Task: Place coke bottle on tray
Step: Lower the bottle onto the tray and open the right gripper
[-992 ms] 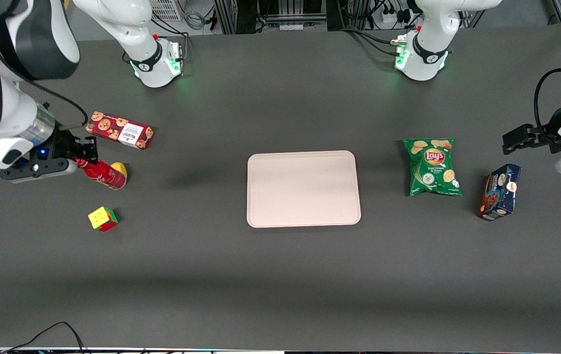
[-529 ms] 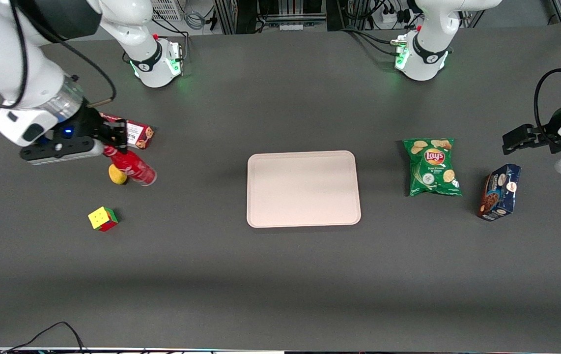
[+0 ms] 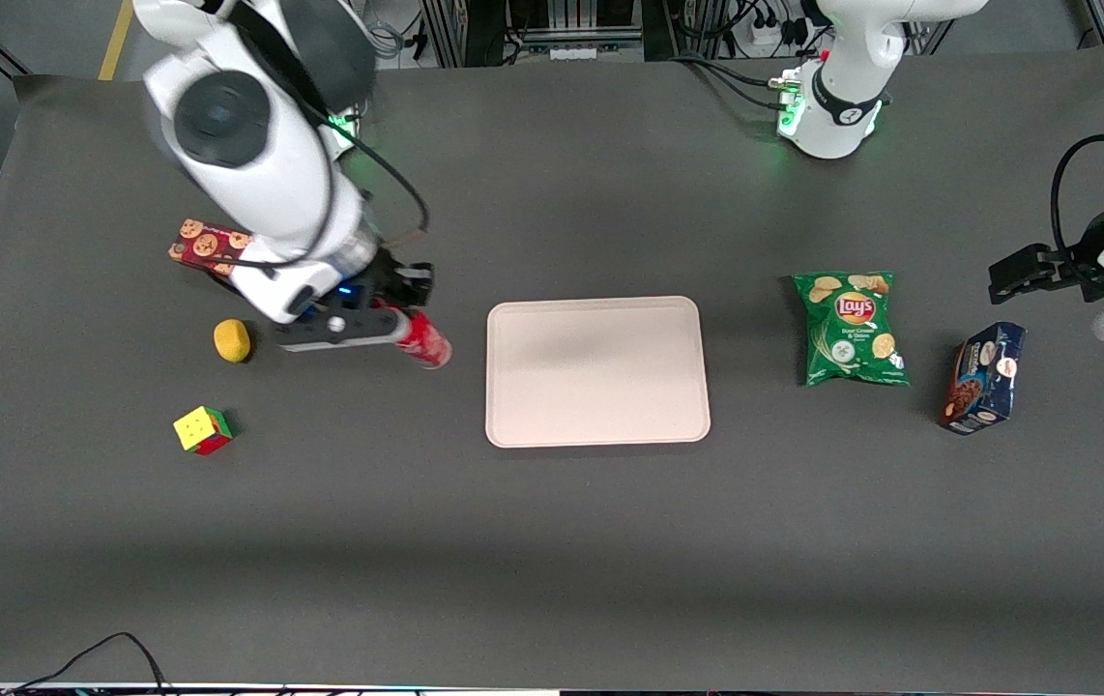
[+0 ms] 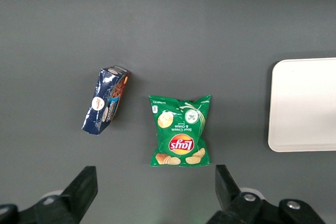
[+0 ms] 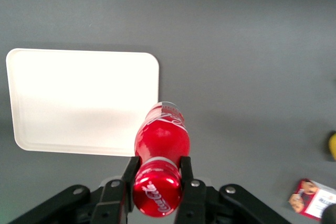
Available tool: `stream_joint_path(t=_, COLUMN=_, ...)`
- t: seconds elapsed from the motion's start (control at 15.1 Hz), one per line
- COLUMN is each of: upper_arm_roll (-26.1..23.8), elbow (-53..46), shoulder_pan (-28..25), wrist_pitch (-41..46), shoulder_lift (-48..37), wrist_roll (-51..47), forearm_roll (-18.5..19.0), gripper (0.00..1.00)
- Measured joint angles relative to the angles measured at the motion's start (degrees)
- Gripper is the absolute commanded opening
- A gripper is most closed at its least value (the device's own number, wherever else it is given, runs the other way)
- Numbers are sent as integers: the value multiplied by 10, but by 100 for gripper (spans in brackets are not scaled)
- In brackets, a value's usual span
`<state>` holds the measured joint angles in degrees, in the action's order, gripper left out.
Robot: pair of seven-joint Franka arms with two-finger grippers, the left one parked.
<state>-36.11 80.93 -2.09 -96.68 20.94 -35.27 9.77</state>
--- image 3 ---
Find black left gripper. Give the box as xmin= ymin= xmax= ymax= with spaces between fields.
xmin=988 ymin=201 xmax=1104 ymax=306

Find colourful Rubik's cube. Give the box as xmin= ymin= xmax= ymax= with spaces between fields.
xmin=172 ymin=405 xmax=236 ymax=457

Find red coke bottle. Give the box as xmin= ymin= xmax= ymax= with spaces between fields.
xmin=397 ymin=309 xmax=454 ymax=371

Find grey coiled cable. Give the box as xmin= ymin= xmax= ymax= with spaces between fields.
xmin=366 ymin=15 xmax=410 ymax=61

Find black cable at table edge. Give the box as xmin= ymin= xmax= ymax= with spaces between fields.
xmin=0 ymin=631 xmax=178 ymax=696

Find dark blue cookie box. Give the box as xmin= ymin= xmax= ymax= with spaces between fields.
xmin=937 ymin=321 xmax=1029 ymax=436

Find aluminium frame post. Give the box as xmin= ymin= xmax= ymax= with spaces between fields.
xmin=421 ymin=0 xmax=468 ymax=69

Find white power strip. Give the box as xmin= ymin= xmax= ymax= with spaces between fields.
xmin=747 ymin=15 xmax=812 ymax=51

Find beige plastic tray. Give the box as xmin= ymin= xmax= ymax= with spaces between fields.
xmin=484 ymin=295 xmax=712 ymax=450

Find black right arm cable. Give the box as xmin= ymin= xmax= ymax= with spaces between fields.
xmin=223 ymin=97 xmax=433 ymax=272

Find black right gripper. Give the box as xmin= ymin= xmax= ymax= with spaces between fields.
xmin=339 ymin=249 xmax=436 ymax=347

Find red chocolate chip cookie box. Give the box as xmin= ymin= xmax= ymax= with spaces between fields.
xmin=167 ymin=217 xmax=255 ymax=279

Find yellow lemon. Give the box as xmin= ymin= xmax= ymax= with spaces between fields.
xmin=213 ymin=318 xmax=253 ymax=365

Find black base power cables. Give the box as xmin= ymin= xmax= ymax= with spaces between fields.
xmin=670 ymin=50 xmax=804 ymax=113

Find green Lay's chips bag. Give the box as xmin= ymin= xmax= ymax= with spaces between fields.
xmin=792 ymin=271 xmax=912 ymax=389

